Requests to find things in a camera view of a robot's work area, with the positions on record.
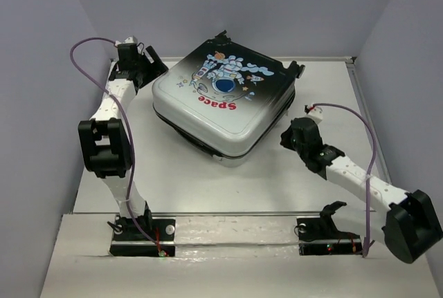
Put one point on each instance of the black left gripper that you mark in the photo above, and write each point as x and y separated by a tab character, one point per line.
157	68

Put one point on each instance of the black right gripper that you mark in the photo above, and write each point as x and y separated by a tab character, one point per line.
285	138

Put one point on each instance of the black hard-shell suitcase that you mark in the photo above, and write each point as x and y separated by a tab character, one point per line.
224	98

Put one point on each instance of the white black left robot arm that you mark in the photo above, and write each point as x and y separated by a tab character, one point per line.
106	138

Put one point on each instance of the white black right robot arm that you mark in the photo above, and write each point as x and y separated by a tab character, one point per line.
405	222

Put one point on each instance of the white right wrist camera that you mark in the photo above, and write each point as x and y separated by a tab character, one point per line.
314	113

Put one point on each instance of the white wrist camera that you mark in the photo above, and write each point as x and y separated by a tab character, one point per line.
128	40
314	113

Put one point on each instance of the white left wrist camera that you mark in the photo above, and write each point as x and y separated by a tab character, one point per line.
128	40

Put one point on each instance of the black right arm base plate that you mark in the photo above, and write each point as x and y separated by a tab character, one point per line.
328	239

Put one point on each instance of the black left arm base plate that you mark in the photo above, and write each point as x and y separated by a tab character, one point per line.
128	241

